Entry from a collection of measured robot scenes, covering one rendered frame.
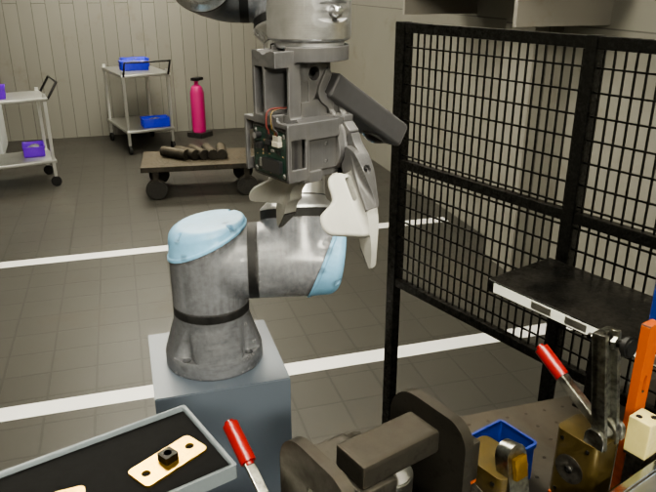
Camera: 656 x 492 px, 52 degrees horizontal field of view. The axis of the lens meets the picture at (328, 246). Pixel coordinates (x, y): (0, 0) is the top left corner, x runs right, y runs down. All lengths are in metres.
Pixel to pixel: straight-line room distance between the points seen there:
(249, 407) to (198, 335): 0.13
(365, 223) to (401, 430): 0.27
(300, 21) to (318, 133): 0.09
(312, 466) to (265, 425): 0.33
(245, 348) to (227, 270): 0.15
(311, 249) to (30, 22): 7.31
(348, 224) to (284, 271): 0.38
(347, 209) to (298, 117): 0.09
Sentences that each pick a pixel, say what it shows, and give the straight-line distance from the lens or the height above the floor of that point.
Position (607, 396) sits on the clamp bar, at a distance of 1.02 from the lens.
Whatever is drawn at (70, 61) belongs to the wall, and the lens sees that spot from 8.16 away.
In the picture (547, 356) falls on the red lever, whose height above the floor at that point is 1.14.
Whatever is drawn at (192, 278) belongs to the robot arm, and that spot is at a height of 1.26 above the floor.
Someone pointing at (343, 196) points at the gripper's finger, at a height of 1.47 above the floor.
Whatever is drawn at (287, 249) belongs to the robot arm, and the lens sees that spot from 0.97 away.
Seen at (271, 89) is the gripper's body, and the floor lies 1.57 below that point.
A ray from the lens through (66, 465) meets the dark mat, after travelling 0.83.
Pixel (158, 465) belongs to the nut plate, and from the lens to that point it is 0.80.
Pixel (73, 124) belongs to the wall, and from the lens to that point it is 8.26.
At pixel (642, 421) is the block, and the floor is 1.06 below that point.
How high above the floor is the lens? 1.66
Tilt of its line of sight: 21 degrees down
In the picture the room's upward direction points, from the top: straight up
